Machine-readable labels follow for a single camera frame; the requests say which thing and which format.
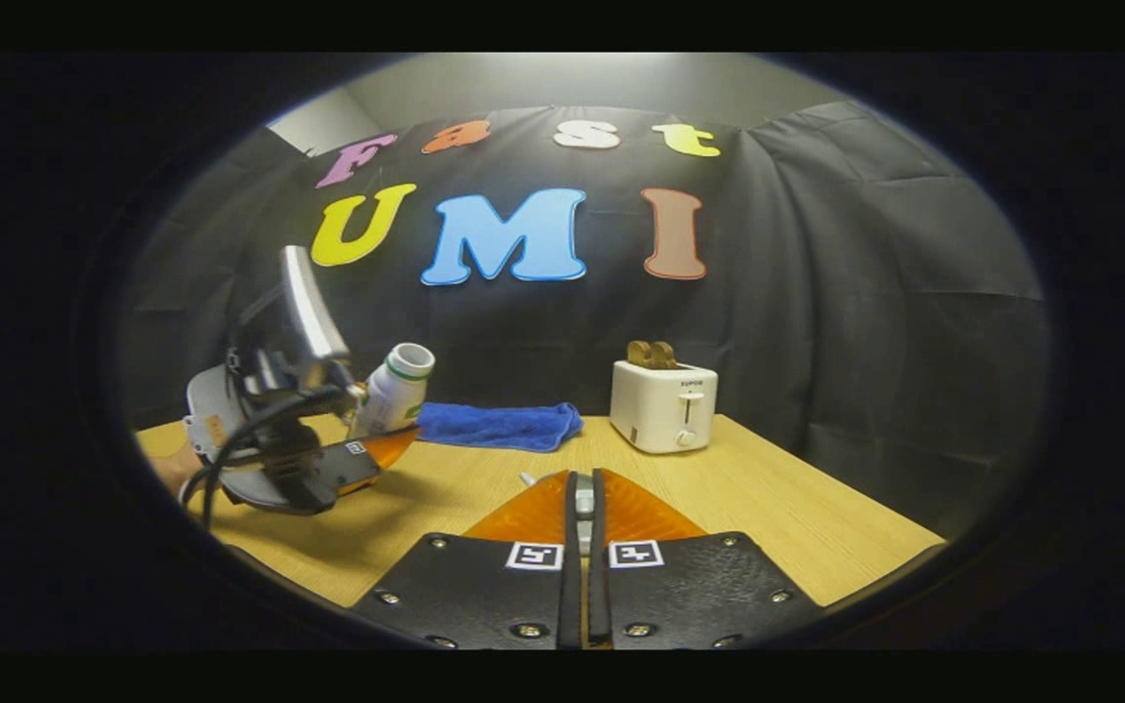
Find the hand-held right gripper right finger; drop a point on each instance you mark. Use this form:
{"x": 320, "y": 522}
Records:
{"x": 600, "y": 596}

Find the brown bread slice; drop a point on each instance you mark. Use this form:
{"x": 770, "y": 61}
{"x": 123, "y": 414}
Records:
{"x": 639, "y": 353}
{"x": 665, "y": 354}

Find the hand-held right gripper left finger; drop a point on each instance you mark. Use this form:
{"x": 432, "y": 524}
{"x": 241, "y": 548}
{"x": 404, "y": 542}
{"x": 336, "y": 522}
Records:
{"x": 571, "y": 596}

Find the white teacup lid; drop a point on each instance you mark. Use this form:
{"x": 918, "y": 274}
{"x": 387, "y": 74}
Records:
{"x": 584, "y": 498}

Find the white toaster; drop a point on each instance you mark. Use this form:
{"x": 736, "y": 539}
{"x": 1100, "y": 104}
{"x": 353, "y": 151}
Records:
{"x": 660, "y": 410}

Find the blue towel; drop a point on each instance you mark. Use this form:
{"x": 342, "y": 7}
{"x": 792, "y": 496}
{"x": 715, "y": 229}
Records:
{"x": 504, "y": 427}

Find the white plastic water bottle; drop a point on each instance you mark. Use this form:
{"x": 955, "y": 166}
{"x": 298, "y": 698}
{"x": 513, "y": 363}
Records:
{"x": 392, "y": 395}

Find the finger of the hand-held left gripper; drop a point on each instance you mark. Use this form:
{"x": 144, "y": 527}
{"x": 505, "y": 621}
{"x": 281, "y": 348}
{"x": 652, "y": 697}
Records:
{"x": 348, "y": 469}

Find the black backdrop cloth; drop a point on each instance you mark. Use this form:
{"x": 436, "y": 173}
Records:
{"x": 816, "y": 293}

